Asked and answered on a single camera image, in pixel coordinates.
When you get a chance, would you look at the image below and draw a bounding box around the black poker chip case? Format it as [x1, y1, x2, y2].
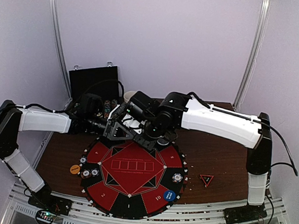
[68, 66, 125, 115]

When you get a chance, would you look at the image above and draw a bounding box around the aluminium front rail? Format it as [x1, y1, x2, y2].
[0, 181, 294, 224]

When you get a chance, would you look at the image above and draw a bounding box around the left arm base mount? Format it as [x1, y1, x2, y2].
[28, 193, 72, 215]

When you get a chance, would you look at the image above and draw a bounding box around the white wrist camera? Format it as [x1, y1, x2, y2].
[107, 104, 126, 122]
[122, 114, 145, 134]

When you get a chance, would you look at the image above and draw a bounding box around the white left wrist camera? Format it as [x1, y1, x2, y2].
[107, 104, 126, 122]

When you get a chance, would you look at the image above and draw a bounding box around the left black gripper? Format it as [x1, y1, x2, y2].
[85, 113, 135, 141]

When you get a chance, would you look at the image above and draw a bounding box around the stack of poker chips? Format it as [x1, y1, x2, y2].
[172, 173, 183, 183]

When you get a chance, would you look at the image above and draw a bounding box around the left black cable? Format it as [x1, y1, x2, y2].
[63, 77, 126, 116]

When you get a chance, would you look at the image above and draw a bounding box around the poker chip stack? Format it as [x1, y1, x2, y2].
[80, 157, 87, 164]
[81, 169, 91, 179]
[90, 169, 99, 177]

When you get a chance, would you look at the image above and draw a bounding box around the blue small blind button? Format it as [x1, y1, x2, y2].
[163, 190, 176, 202]

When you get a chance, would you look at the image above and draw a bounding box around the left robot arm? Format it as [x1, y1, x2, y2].
[0, 94, 142, 209]

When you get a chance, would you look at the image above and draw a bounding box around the right aluminium frame post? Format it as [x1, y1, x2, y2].
[233, 0, 272, 111]

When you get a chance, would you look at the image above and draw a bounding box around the left aluminium frame post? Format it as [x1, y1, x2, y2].
[49, 0, 71, 99]

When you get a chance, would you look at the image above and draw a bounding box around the orange big blind button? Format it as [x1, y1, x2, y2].
[70, 164, 81, 175]

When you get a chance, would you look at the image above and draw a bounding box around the white floral ceramic mug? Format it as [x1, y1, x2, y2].
[124, 91, 137, 103]

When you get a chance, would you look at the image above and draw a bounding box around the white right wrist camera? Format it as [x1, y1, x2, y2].
[122, 114, 145, 134]

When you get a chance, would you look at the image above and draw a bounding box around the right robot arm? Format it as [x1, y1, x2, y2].
[125, 91, 273, 220]

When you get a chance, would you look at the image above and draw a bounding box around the aluminium frame post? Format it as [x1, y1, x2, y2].
[233, 0, 272, 111]
[49, 0, 71, 99]

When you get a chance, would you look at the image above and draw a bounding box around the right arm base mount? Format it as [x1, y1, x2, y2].
[223, 204, 267, 224]

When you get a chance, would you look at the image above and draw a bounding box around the round red black poker mat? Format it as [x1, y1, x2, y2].
[79, 136, 188, 220]

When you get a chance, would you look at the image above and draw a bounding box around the clear dealer button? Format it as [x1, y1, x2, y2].
[157, 138, 169, 146]

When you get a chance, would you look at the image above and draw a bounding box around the black red triangular marker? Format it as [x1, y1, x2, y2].
[199, 174, 214, 188]

